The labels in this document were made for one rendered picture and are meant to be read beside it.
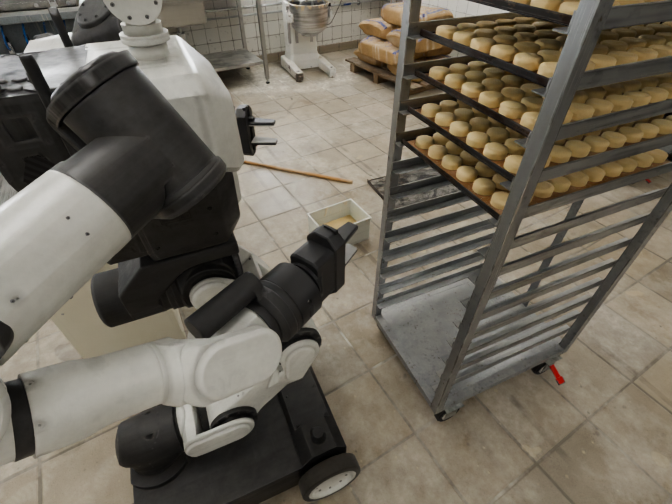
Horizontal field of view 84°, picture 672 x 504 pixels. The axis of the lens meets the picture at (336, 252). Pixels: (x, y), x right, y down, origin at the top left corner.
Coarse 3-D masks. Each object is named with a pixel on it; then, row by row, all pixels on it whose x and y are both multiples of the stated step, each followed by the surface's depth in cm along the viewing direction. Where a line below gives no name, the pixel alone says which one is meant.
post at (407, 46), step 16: (416, 0) 85; (416, 16) 87; (400, 48) 93; (400, 64) 95; (400, 80) 97; (400, 96) 99; (400, 128) 105; (384, 192) 122; (384, 208) 125; (384, 224) 128; (384, 240) 133
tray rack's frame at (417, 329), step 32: (448, 288) 173; (608, 288) 125; (384, 320) 160; (416, 320) 160; (448, 320) 160; (576, 320) 140; (416, 352) 148; (448, 352) 148; (544, 352) 148; (416, 384) 141; (480, 384) 138; (448, 416) 139
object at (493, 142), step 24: (432, 120) 96; (456, 120) 96; (480, 120) 92; (648, 120) 96; (480, 144) 84; (504, 144) 84; (576, 144) 82; (600, 144) 82; (624, 144) 87; (504, 168) 79
